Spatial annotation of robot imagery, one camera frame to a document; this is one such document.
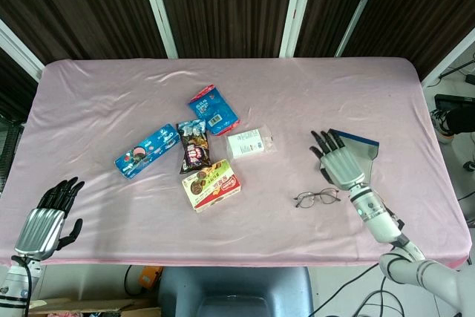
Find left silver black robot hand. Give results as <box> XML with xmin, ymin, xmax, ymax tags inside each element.
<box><xmin>13</xmin><ymin>177</ymin><xmax>85</xmax><ymax>261</ymax></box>

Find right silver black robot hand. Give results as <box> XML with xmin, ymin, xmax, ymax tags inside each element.
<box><xmin>310</xmin><ymin>130</ymin><xmax>367</xmax><ymax>189</ymax></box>

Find blue glasses case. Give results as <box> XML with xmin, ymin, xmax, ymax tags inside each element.
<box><xmin>328</xmin><ymin>128</ymin><xmax>380</xmax><ymax>186</ymax></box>

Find thin metal frame eyeglasses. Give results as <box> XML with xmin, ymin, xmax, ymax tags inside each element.
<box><xmin>294</xmin><ymin>188</ymin><xmax>341</xmax><ymax>209</ymax></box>

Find green white biscuit box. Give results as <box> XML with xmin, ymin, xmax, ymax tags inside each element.
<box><xmin>181</xmin><ymin>159</ymin><xmax>242</xmax><ymax>214</ymax></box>

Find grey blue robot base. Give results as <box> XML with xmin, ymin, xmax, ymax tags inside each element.
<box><xmin>157</xmin><ymin>267</ymin><xmax>315</xmax><ymax>317</ymax></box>

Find brown cardboard box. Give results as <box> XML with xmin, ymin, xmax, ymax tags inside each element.
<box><xmin>27</xmin><ymin>297</ymin><xmax>163</xmax><ymax>317</ymax></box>

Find long blue cookie pack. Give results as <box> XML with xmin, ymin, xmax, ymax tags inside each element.
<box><xmin>114</xmin><ymin>123</ymin><xmax>182</xmax><ymax>180</ymax></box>

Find white tissue pack in plastic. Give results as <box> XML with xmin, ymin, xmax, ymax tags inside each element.
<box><xmin>225</xmin><ymin>125</ymin><xmax>278</xmax><ymax>161</ymax></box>

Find pink tablecloth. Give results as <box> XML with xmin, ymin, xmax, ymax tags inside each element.
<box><xmin>0</xmin><ymin>57</ymin><xmax>473</xmax><ymax>268</ymax></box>

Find white orange sneaker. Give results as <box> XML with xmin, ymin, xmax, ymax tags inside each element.
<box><xmin>430</xmin><ymin>108</ymin><xmax>456</xmax><ymax>144</ymax></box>

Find orange object under table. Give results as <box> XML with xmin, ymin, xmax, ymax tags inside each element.
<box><xmin>139</xmin><ymin>266</ymin><xmax>164</xmax><ymax>290</ymax></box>

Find black rounded object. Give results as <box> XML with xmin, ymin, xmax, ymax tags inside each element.
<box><xmin>445</xmin><ymin>107</ymin><xmax>475</xmax><ymax>136</ymax></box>

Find black flat floor device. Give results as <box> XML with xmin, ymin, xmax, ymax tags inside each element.
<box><xmin>433</xmin><ymin>93</ymin><xmax>475</xmax><ymax>111</ymax></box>

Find blue red snack bag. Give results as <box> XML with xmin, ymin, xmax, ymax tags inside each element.
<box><xmin>188</xmin><ymin>84</ymin><xmax>241</xmax><ymax>137</ymax></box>

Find black snack bag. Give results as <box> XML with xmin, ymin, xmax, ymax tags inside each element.
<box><xmin>176</xmin><ymin>119</ymin><xmax>212</xmax><ymax>175</ymax></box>

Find dark slatted partition panel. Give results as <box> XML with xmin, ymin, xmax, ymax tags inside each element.
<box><xmin>151</xmin><ymin>0</ymin><xmax>298</xmax><ymax>59</ymax></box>
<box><xmin>294</xmin><ymin>0</ymin><xmax>379</xmax><ymax>58</ymax></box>
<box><xmin>343</xmin><ymin>0</ymin><xmax>475</xmax><ymax>80</ymax></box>
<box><xmin>0</xmin><ymin>0</ymin><xmax>168</xmax><ymax>65</ymax></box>

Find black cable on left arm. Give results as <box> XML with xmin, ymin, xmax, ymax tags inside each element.
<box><xmin>10</xmin><ymin>255</ymin><xmax>33</xmax><ymax>317</ymax></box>

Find black cable under table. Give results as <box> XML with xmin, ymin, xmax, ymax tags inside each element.
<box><xmin>123</xmin><ymin>264</ymin><xmax>144</xmax><ymax>298</ymax></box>

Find white partition frame post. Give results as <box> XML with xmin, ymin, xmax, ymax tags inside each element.
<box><xmin>278</xmin><ymin>0</ymin><xmax>318</xmax><ymax>59</ymax></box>
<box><xmin>421</xmin><ymin>27</ymin><xmax>475</xmax><ymax>90</ymax></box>
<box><xmin>0</xmin><ymin>19</ymin><xmax>45</xmax><ymax>82</ymax></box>
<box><xmin>335</xmin><ymin>0</ymin><xmax>389</xmax><ymax>57</ymax></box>
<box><xmin>137</xmin><ymin>0</ymin><xmax>179</xmax><ymax>59</ymax></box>

